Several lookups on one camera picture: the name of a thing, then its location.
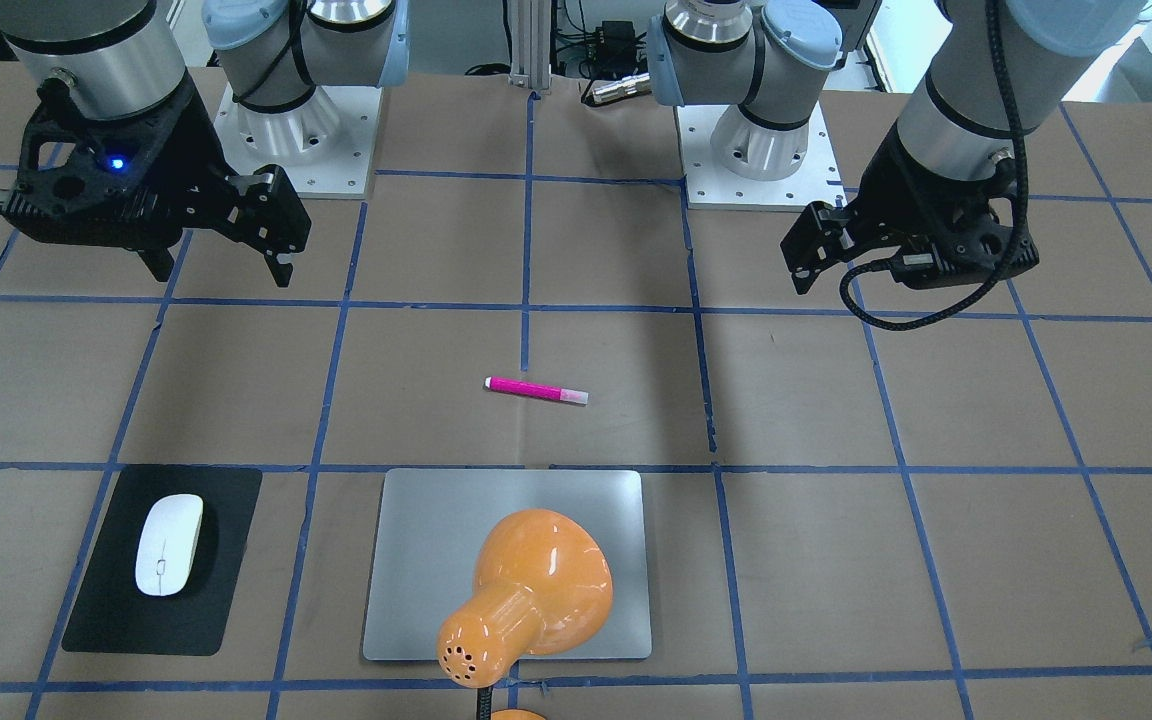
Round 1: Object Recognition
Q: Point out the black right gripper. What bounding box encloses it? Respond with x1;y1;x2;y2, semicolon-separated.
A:
3;73;312;288

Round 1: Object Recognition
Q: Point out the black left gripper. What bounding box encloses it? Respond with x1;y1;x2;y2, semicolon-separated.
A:
780;128;1018;295

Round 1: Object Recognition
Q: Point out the pink highlighter pen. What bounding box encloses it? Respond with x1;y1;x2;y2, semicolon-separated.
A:
484;376;589;406

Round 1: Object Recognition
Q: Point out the orange desk lamp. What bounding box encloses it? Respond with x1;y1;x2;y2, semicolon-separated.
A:
435;509;614;719

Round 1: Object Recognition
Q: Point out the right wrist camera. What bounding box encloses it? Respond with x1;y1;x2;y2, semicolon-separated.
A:
0;129;154;250

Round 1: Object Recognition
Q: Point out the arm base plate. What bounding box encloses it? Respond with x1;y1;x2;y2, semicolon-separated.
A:
214;86;385;200
676;105;846;211

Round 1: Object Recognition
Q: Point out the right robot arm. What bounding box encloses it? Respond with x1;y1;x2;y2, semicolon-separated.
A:
0;1;410;287

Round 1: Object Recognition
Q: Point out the silver closed laptop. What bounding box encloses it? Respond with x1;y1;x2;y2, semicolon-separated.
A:
361;468;653;662

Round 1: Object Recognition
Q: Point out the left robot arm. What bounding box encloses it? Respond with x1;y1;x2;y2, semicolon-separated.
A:
646;1;1144;293

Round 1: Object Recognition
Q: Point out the black mousepad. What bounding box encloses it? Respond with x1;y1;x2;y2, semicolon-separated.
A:
61;464;262;655

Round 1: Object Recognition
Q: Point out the white computer mouse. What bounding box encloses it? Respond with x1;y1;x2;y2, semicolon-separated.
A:
134;493;204;597

